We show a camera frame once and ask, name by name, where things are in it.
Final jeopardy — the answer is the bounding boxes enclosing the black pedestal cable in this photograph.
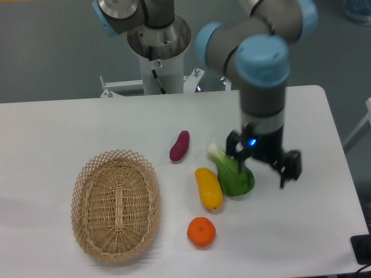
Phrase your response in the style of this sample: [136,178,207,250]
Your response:
[147,45,168,95]

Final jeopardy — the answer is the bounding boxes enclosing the black device at table edge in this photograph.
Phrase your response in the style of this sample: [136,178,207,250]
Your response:
[350,234,370,265]

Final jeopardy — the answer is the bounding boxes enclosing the white frame at right edge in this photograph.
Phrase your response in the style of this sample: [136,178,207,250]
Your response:
[343,98,370,153]

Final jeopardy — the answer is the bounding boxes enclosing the green bok choy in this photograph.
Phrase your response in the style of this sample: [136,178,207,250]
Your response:
[206,142,255,197]

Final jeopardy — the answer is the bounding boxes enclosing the purple sweet potato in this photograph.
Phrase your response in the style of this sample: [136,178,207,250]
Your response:
[169,130,190,162]

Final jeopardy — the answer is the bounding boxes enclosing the oval wicker basket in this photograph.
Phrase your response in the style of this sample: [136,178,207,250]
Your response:
[71,149,161,263]

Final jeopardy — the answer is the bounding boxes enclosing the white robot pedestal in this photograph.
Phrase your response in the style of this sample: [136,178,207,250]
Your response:
[100,16,205,97]

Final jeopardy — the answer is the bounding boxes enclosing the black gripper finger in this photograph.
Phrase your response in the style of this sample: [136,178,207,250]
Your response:
[272,149,302,189]
[225,130,250,173]

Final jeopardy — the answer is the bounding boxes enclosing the orange fruit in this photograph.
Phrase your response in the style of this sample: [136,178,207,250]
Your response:
[187,217,216,248]

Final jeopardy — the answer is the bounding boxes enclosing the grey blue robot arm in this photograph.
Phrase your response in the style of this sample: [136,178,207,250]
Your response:
[92,1,318,183]

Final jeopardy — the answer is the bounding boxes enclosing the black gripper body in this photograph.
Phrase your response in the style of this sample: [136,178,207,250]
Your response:
[239,123,284,166]

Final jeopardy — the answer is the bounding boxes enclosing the yellow mango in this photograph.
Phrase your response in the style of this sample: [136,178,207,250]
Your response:
[195,167,223,210]

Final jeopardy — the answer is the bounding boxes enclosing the blue object top right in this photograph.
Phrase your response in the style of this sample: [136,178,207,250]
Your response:
[343,0,370,26]

